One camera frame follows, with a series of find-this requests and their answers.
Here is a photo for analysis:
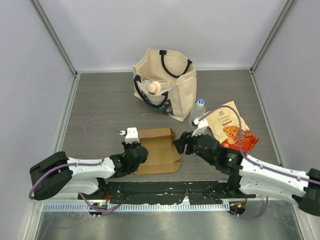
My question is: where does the clear plastic water bottle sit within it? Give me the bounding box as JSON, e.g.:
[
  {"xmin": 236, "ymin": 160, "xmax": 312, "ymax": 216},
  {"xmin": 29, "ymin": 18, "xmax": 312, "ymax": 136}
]
[{"xmin": 188, "ymin": 99, "xmax": 206, "ymax": 127}]

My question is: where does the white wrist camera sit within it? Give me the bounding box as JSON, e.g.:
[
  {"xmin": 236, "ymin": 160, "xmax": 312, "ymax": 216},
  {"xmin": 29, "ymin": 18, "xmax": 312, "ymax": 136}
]
[
  {"xmin": 191, "ymin": 117, "xmax": 209, "ymax": 137},
  {"xmin": 119, "ymin": 127, "xmax": 140, "ymax": 144}
]

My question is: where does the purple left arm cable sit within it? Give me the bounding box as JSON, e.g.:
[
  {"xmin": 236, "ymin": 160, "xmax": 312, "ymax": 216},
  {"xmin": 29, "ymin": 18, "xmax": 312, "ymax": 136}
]
[{"xmin": 28, "ymin": 118, "xmax": 123, "ymax": 200}]

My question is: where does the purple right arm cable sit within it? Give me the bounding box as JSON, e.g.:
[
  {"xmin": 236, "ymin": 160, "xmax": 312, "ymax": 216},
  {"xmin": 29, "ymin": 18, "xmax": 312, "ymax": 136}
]
[{"xmin": 197, "ymin": 104, "xmax": 320, "ymax": 186}]

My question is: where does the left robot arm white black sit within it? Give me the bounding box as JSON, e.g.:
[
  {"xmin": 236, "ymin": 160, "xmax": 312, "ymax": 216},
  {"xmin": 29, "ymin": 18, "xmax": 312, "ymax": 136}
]
[{"xmin": 28, "ymin": 142, "xmax": 149, "ymax": 201}]

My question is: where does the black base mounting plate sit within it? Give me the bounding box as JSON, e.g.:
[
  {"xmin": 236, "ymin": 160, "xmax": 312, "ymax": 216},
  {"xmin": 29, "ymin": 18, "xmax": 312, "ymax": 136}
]
[{"xmin": 84, "ymin": 180, "xmax": 256, "ymax": 205}]

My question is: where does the white item in bag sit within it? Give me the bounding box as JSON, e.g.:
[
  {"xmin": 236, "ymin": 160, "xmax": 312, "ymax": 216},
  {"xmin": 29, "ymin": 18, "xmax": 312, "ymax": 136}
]
[{"xmin": 142, "ymin": 79, "xmax": 152, "ymax": 85}]

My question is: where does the white slotted cable duct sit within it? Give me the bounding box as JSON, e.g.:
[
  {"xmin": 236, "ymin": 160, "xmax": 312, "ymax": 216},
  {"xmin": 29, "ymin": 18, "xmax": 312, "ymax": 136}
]
[{"xmin": 42, "ymin": 201, "xmax": 230, "ymax": 213}]

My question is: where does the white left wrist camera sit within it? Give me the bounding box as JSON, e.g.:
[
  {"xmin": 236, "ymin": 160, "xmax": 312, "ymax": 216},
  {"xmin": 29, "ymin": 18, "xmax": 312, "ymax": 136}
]
[{"xmin": 119, "ymin": 127, "xmax": 140, "ymax": 144}]

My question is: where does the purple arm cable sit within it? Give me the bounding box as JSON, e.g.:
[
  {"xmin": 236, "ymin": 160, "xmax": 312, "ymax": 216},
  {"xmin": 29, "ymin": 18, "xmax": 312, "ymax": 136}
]
[
  {"xmin": 197, "ymin": 104, "xmax": 320, "ymax": 186},
  {"xmin": 28, "ymin": 118, "xmax": 123, "ymax": 200}
]

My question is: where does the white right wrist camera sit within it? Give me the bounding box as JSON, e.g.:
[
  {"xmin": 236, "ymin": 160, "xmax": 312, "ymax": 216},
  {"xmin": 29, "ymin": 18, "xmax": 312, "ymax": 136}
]
[{"xmin": 191, "ymin": 117, "xmax": 209, "ymax": 137}]

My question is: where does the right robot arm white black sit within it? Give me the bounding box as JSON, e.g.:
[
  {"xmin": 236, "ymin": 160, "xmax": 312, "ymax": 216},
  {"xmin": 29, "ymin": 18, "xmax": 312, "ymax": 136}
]
[{"xmin": 172, "ymin": 132, "xmax": 320, "ymax": 217}]

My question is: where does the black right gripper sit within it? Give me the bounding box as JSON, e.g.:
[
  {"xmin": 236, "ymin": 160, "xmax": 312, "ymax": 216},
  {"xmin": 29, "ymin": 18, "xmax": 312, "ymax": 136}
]
[{"xmin": 173, "ymin": 126, "xmax": 216, "ymax": 165}]

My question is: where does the brown cardboard box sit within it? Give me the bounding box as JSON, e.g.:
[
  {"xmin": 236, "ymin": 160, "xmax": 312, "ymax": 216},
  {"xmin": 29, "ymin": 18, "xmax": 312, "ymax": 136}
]
[{"xmin": 134, "ymin": 127, "xmax": 182, "ymax": 175}]

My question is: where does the cassava chips snack bag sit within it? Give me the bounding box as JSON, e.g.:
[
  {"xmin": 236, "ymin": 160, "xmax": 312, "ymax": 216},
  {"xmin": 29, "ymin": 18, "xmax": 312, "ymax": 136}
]
[{"xmin": 206, "ymin": 101, "xmax": 259, "ymax": 153}]

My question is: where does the beige canvas tote bag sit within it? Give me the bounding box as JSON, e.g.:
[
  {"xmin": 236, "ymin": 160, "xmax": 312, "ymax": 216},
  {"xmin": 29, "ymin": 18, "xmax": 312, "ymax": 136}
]
[{"xmin": 133, "ymin": 49, "xmax": 197, "ymax": 122}]

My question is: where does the peach capped bottle in bag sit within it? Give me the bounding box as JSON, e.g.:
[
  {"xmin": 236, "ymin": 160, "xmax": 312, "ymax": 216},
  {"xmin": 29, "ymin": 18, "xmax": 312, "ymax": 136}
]
[{"xmin": 148, "ymin": 80, "xmax": 171, "ymax": 94}]

